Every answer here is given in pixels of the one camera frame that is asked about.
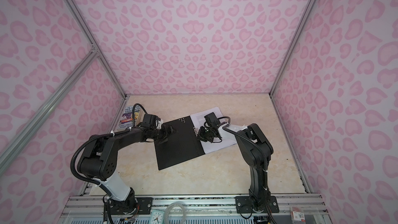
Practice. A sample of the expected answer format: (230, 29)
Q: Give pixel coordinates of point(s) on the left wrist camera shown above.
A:
(151, 121)

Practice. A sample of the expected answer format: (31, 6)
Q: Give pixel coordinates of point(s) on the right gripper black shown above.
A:
(200, 135)

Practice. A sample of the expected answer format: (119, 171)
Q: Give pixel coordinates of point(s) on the clear tube loop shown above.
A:
(173, 209)

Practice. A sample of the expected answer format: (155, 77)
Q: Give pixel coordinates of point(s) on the aluminium corner post right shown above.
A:
(304, 19)

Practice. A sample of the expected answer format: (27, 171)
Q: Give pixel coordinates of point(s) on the aluminium corner post left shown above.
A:
(83, 25)

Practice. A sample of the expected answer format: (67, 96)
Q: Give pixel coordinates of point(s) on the aluminium corner post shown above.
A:
(304, 19)
(83, 25)

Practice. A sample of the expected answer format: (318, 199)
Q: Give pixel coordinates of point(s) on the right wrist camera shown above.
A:
(211, 121)

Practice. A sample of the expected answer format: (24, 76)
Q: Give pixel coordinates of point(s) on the small teal clock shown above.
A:
(156, 217)

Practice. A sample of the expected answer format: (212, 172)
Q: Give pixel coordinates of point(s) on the grey and black file folder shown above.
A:
(181, 146)

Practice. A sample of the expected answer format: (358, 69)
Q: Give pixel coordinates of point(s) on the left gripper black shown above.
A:
(165, 138)

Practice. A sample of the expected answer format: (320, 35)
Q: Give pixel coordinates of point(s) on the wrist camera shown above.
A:
(211, 121)
(151, 121)

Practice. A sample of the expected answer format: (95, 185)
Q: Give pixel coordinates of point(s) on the colourful paperback book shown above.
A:
(131, 116)

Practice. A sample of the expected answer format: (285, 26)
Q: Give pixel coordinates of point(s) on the red white label box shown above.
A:
(297, 215)

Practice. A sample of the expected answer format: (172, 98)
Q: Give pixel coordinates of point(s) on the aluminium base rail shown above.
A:
(229, 209)

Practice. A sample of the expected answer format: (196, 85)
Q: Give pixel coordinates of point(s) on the printed paper sheet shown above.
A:
(198, 121)

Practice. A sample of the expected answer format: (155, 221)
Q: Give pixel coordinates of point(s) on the aluminium diagonal frame bar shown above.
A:
(20, 141)

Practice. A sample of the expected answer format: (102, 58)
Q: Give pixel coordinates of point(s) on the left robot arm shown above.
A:
(95, 161)

